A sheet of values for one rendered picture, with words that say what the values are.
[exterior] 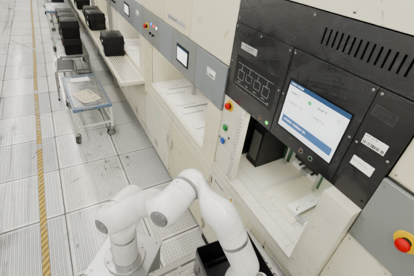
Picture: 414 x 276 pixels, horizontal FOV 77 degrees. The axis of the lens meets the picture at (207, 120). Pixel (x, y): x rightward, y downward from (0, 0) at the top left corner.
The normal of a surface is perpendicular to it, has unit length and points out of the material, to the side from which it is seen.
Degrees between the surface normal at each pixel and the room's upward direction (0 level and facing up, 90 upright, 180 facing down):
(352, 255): 90
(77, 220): 0
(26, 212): 0
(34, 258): 0
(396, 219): 90
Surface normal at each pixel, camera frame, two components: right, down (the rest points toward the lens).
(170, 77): 0.48, 0.52
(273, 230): 0.11, -0.83
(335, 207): -0.87, 0.18
